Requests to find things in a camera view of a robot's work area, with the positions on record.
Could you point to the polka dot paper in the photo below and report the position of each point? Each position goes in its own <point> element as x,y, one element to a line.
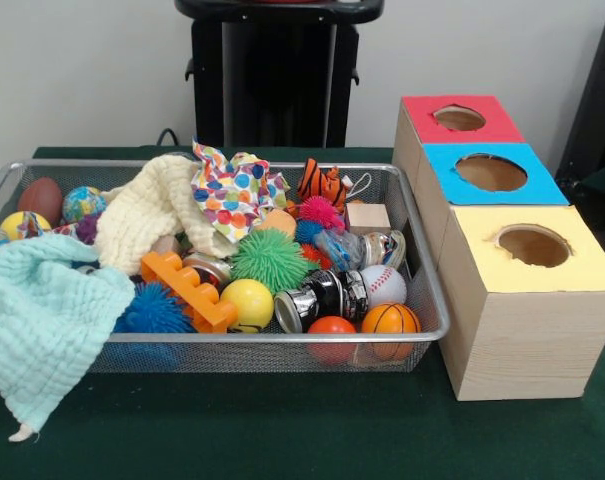
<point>232,200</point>

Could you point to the clear mesh bin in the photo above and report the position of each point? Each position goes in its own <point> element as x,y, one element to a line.
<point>262,355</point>

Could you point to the green spiky ball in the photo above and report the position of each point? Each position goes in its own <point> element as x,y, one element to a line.
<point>272,257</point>

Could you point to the yellow smiley ball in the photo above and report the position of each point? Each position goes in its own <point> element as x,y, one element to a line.
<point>249,300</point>

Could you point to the red orange ball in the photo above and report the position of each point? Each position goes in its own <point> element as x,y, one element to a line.
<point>332,325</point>

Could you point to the white baseball toy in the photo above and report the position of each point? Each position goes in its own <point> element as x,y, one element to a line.
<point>384,282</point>

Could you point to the orange basketball toy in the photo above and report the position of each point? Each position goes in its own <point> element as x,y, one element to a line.
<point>389,317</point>

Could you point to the orange toy brick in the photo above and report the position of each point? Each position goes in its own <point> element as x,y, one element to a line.
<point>192,290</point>

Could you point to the cream waffle cloth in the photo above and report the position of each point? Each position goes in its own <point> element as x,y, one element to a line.
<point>142,215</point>

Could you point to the blue spiky ball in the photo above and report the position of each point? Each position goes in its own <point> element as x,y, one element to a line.
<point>154,312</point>

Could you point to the dark green table cloth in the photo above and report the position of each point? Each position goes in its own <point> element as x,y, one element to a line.
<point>282,430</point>

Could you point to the mint green cloth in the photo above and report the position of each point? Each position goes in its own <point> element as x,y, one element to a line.
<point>42,320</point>

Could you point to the side table green cloth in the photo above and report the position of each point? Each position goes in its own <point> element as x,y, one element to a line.
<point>604,180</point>

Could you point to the black floor stand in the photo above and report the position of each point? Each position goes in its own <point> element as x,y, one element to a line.
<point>597,100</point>

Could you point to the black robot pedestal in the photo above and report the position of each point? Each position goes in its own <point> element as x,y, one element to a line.
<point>282,75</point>

